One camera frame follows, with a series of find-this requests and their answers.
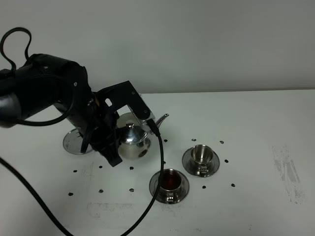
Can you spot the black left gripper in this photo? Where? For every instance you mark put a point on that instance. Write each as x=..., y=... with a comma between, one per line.
x=101, y=132

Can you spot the stainless steel teapot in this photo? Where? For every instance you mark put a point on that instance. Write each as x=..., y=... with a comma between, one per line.
x=135, y=137

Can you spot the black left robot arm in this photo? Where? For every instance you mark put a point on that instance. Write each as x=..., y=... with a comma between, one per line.
x=48, y=89

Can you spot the steel teapot saucer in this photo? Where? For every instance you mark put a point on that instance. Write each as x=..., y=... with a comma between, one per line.
x=72, y=143

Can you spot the near stainless steel saucer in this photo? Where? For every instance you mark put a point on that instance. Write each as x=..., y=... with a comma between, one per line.
x=184, y=188

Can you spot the stainless steel saucer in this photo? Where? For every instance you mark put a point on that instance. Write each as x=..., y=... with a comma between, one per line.
x=184, y=188
x=186, y=162

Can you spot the near stainless steel teacup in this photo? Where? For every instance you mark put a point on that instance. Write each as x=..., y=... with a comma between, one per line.
x=170, y=187

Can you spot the stainless steel teacup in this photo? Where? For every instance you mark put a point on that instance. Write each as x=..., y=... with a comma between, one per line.
x=201, y=159
x=170, y=187

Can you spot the far stainless steel saucer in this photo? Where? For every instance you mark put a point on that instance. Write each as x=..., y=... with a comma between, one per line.
x=186, y=162

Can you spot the far stainless steel teacup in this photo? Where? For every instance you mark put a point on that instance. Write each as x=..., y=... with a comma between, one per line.
x=201, y=159

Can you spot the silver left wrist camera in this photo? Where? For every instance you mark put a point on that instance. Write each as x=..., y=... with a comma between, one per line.
x=138, y=107

